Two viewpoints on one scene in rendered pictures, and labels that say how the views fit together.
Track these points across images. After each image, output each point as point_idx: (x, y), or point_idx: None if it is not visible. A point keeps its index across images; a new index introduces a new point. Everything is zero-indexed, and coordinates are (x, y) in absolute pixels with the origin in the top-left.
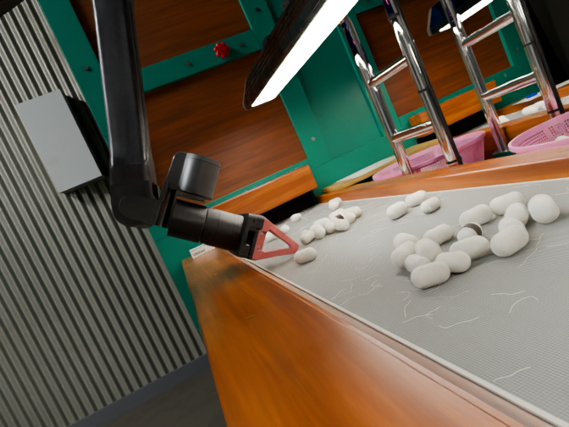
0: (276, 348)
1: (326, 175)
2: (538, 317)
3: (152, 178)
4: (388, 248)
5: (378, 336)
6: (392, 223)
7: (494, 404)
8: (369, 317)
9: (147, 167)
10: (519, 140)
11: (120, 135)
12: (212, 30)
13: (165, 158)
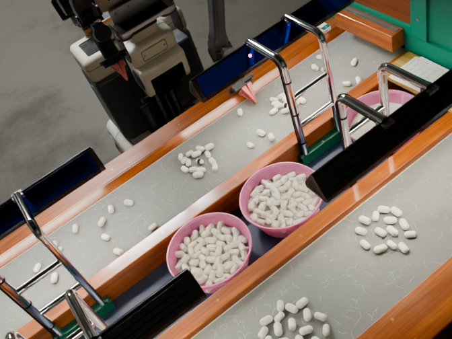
0: (157, 138)
1: (417, 46)
2: (156, 175)
3: (220, 46)
4: (221, 141)
5: (156, 154)
6: (254, 134)
7: (132, 169)
8: (175, 149)
9: (214, 45)
10: (299, 165)
11: (210, 29)
12: None
13: None
